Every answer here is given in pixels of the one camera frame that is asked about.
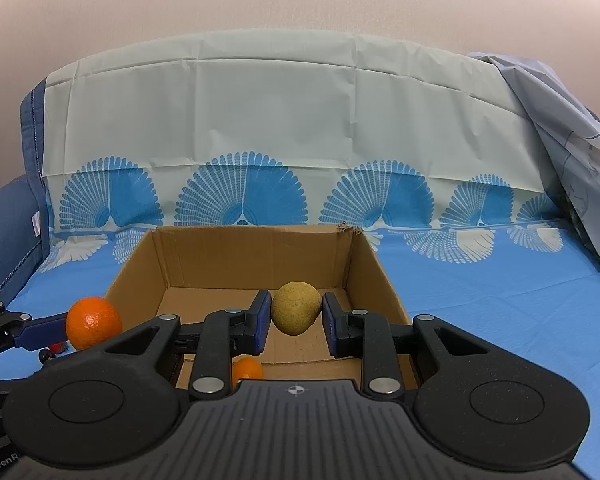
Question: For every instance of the small orange kumquat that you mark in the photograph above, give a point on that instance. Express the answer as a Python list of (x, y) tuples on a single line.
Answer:
[(247, 370)]

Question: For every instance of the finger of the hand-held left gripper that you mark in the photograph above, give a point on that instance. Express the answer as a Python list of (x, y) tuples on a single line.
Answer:
[(42, 331)]

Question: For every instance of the red cherry tomato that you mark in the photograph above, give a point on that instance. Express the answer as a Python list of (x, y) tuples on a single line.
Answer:
[(56, 347)]

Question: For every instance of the brown cardboard box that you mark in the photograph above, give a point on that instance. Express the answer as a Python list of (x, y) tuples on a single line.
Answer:
[(205, 260)]

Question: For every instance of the yellow-green round fruit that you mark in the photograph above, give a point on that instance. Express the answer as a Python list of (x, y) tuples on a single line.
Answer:
[(296, 308)]

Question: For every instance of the pale grey-blue cloth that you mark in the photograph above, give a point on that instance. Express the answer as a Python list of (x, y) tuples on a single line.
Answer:
[(555, 160)]

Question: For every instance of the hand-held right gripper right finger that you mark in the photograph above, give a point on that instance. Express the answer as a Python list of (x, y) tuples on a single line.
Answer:
[(330, 321)]

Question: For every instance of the orange tangerine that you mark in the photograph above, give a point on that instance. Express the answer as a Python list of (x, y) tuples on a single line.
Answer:
[(93, 322)]

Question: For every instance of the dark purple cherry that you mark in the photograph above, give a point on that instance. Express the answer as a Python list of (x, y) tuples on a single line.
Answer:
[(45, 356)]

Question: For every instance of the blue fan-patterned tablecloth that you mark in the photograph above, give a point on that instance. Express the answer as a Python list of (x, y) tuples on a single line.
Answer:
[(280, 110)]

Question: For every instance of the white fabric tag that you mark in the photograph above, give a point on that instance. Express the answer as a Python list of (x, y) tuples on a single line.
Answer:
[(37, 222)]

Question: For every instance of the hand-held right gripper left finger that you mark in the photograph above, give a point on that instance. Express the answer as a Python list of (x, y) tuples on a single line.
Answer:
[(262, 321)]

